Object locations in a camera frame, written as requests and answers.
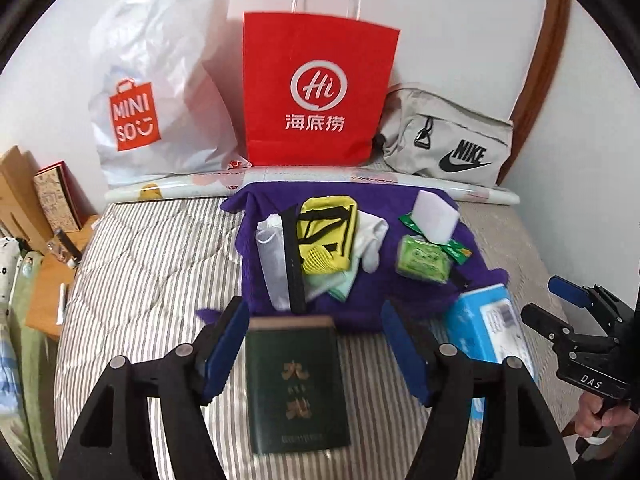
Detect decorated brown book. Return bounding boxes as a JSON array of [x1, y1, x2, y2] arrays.
[[34, 161, 83, 233]]

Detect light green tissue pack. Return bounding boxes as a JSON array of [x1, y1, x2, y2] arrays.
[[395, 236, 451, 286]]

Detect red paper bag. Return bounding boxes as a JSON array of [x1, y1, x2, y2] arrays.
[[243, 0, 402, 167]]

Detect white packet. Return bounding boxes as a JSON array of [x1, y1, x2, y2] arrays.
[[407, 190, 461, 243]]

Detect black watch strap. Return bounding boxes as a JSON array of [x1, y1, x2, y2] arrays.
[[281, 205, 307, 316]]

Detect dark green tin box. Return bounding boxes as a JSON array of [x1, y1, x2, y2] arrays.
[[245, 316, 351, 456]]

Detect yellow mesh pouch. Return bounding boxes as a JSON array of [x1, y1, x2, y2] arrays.
[[296, 197, 359, 276]]

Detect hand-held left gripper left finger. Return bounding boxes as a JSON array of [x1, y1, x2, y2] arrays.
[[57, 297, 249, 480]]

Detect wooden bed headboard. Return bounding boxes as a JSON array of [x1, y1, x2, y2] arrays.
[[0, 146, 51, 256]]

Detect green sachet packet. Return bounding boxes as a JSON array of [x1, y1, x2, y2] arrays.
[[398, 212, 472, 265]]

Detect purple cloth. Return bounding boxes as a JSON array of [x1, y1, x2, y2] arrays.
[[196, 182, 510, 333]]

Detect wooden nightstand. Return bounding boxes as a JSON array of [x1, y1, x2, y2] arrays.
[[25, 215, 101, 341]]

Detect grey waist bag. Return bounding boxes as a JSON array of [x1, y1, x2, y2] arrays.
[[376, 82, 515, 193]]

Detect green blanket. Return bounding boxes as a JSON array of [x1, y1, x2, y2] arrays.
[[10, 250, 66, 480]]

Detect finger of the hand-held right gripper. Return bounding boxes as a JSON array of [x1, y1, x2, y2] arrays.
[[547, 275, 596, 309], [520, 306, 576, 348]]

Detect blue cardboard box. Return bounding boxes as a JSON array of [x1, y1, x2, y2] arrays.
[[442, 284, 536, 421]]

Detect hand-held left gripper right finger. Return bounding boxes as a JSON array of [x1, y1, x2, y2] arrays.
[[381, 300, 573, 480]]

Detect white mesh drawstring pouch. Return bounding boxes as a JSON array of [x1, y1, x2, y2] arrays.
[[255, 214, 292, 312]]

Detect rolled printed paper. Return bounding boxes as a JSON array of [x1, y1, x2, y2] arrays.
[[105, 167, 521, 208]]

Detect white dotted pillow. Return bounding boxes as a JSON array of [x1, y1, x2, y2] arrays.
[[0, 237, 23, 306]]

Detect white plastic shopping bag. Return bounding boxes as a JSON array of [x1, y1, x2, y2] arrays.
[[89, 0, 251, 188]]

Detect black stand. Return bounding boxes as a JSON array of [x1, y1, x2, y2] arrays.
[[47, 230, 83, 268]]

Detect brown wooden door frame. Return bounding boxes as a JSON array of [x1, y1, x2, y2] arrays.
[[510, 0, 571, 191]]

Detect white socks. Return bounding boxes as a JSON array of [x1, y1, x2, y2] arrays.
[[352, 212, 390, 273]]

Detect person's right hand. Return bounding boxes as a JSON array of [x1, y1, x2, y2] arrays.
[[575, 391, 640, 442]]

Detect mint green cloth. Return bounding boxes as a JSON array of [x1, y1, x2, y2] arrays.
[[305, 255, 361, 303]]

